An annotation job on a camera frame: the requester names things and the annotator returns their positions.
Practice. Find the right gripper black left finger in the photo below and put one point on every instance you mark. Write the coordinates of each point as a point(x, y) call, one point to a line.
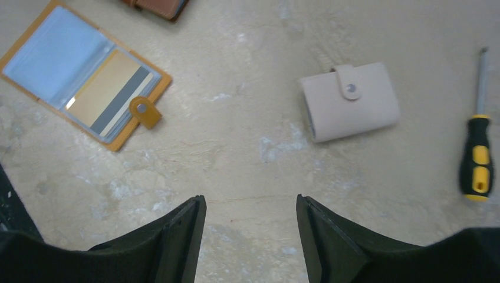
point(165, 250)

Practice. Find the orange card holder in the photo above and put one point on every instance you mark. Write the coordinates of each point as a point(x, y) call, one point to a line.
point(148, 101)

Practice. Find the yellow black screwdriver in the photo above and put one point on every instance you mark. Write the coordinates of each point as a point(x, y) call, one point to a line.
point(476, 170)

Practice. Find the light blue credit card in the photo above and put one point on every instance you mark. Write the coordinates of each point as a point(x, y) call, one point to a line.
point(49, 62)

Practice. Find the grey striped credit card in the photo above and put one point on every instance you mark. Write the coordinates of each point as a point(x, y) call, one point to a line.
point(101, 104)

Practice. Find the brown leather card holder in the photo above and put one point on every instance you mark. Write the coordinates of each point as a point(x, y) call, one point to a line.
point(166, 9)

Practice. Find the beige card holder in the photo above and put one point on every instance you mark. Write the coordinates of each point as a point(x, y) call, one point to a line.
point(349, 100)

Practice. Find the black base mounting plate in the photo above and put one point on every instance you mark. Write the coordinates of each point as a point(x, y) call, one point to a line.
point(14, 216)

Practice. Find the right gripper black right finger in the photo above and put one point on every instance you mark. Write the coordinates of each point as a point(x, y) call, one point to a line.
point(339, 250)

